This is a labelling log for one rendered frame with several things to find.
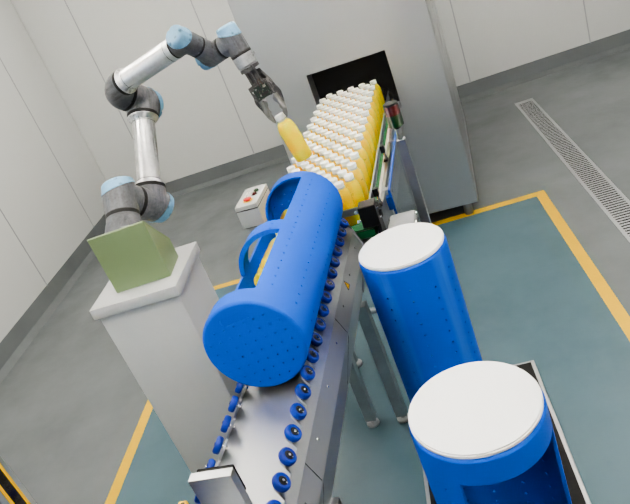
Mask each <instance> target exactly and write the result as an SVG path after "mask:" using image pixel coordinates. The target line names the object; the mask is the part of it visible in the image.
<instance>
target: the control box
mask: <svg viewBox="0 0 630 504"><path fill-rule="evenodd" d="M255 188H258V189H259V190H258V191H256V192H257V193H256V194H255V195H252V192H254V191H253V190H254V189H255ZM248 192H249V193H248ZM269 193H270V191H269V189H268V186H267V184H262V185H259V186H255V187H252V188H248V189H246V190H245V192H244V193H243V195H242V197H241V199H240V200H239V202H238V204H237V205H236V207H235V211H236V213H237V215H238V218H239V220H240V222H241V224H242V227H243V229H246V228H250V227H254V226H258V225H261V224H263V223H265V222H266V220H267V218H266V213H265V205H266V200H267V197H268V195H269ZM246 196H247V197H248V196H250V197H251V199H250V201H247V202H246V201H243V199H244V198H246Z"/></svg>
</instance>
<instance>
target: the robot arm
mask: <svg viewBox="0 0 630 504"><path fill-rule="evenodd" d="M216 34H217V38H216V39H214V40H213V41H210V40H208V39H206V38H204V37H202V36H200V35H198V34H196V33H194V32H192V31H190V30H189V29H188V28H186V27H182V26H180V25H173V26H171V27H170V29H169V31H167V34H166V40H165V41H163V42H162V43H160V44H159V45H157V46H156V47H154V48H153V49H152V50H150V51H149V52H147V53H146V54H144V55H143V56H141V57H140V58H138V59H137V60H136V61H134V62H133V63H131V64H130V65H128V66H127V67H125V68H124V69H123V68H119V69H117V70H116V71H114V72H113V73H112V74H111V75H110V76H109V77H108V78H107V80H106V83H105V88H104V91H105V96H106V99H107V100H108V102H109V103H110V104H111V105H112V106H113V107H115V108H117V109H119V110H122V111H125V112H126V113H127V121H128V122H129V123H130V124H131V125H132V133H133V143H134V154H135V165H136V176H137V182H136V183H135V181H134V179H133V178H132V177H129V176H119V177H114V178H111V179H109V180H107V181H106V182H104V183H103V185H102V186H101V194H102V195H101V197H102V200H103V207H104V213H105V219H106V226H105V233H108V232H111V231H114V230H117V229H120V228H123V227H126V226H128V225H131V224H134V223H137V222H140V221H142V220H145V221H149V222H152V223H153V222H156V223H161V222H164V221H166V220H167V219H168V218H169V217H170V215H171V213H172V211H173V209H174V198H173V196H172V195H171V194H170V193H167V192H166V184H165V183H164V182H163V181H161V176H160V167H159V157H158V147H157V137H156V127H155V123H156V122H157V121H158V120H159V118H160V116H161V115H162V110H163V109H164V102H163V98H162V96H161V95H160V93H159V92H157V91H156V90H154V89H152V88H150V87H146V86H144V85H141V84H142V83H144V82H145V81H147V80H148V79H150V78H151V77H153V76H154V75H156V74H157V73H159V72H161V71H162V70H164V69H165V68H167V67H168V66H170V65H171V64H173V63H174V62H176V61H177V60H179V59H180V58H182V57H183V56H185V55H189V56H191V57H194V58H195V61H196V63H197V65H198V66H200V68H201V69H203V70H210V69H212V68H214V67H216V66H217V65H218V64H220V63H221V62H223V61H224V60H226V59H227V58H229V57H231V59H232V61H233V62H234V64H235V66H236V67H237V69H238V71H241V72H240V73H241V74H242V75H243V74H245V75H246V77H247V79H248V80H249V82H250V84H251V85H252V87H250V88H249V89H248V90H249V92H250V93H251V95H252V97H253V98H254V102H255V104H256V106H257V107H258V108H259V109H260V110H261V111H262V112H263V113H264V115H265V116H266V117H267V118H268V119H269V120H270V121H272V122H273V123H275V124H276V120H275V118H274V116H273V115H272V112H271V111H270V109H269V104H268V102H267V101H263V99H265V98H266V97H267V96H269V95H272V94H273V100H274V101H275V102H277V103H278V104H279V107H280V108H281V109H282V110H283V113H284V114H285V115H286V117H287V116H288V110H287V106H286V103H285V100H284V97H283V94H282V91H281V89H280V88H279V87H278V86H277V85H276V84H275V82H273V80H272V79H271V78H270V77H269V76H268V75H267V74H266V73H265V72H264V71H263V70H261V69H260V68H258V69H256V68H255V67H256V66H258V65H259V62H258V61H256V60H257V58H256V56H255V55H254V54H255V51H253V52H252V50H251V48H250V46H249V44H248V43H247V41H246V39H245V38H244V36H243V34H242V32H241V31H240V29H239V28H238V26H237V25H236V23H235V22H233V21H231V22H229V23H227V24H225V25H223V26H222V27H220V28H219V29H218V30H217V31H216ZM252 92H253V93H254V94H253V93H252Z"/></svg>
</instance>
